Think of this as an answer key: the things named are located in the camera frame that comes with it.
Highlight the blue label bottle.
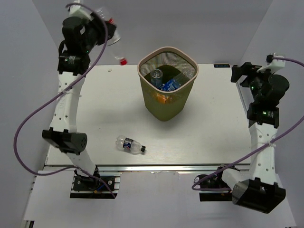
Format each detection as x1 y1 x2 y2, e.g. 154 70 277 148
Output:
150 69 163 89
162 69 194 92

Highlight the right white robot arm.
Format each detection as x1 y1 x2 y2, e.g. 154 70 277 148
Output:
214 60 289 214

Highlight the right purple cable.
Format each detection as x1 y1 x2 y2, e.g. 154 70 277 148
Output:
191 57 304 192

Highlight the green mesh waste bin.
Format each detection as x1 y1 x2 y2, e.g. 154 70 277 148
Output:
137 47 199 121

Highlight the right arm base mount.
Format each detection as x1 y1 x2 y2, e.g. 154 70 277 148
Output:
199 175 232 202

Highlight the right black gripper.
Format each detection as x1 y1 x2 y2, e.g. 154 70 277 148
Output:
230 62 276 103

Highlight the red label water bottle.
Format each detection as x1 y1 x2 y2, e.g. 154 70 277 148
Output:
95 6 128 66

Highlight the orange juice bottle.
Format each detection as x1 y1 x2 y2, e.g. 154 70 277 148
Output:
153 93 172 104

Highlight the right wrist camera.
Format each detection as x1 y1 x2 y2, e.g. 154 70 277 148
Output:
257 53 285 73

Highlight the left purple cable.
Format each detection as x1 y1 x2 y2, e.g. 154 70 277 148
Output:
13 2 117 199

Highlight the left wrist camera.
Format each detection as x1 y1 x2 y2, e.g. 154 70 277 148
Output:
66 5 92 20

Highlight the black cap cola bottle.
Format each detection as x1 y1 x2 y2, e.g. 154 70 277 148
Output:
115 135 146 155

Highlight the purple cable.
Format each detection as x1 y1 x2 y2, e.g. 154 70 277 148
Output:
13 2 117 199
191 57 304 192

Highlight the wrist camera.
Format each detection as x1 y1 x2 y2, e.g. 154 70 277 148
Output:
66 5 92 20
257 53 285 73

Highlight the right blue table label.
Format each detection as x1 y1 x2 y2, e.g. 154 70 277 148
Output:
213 64 230 68

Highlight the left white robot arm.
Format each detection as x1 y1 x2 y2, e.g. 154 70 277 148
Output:
42 16 117 190

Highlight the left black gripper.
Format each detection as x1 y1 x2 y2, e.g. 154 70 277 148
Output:
82 11 117 53

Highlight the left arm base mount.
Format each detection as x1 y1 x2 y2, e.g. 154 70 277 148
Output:
70 171 120 200

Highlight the aluminium table frame rail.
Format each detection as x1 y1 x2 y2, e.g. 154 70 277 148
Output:
97 163 250 174

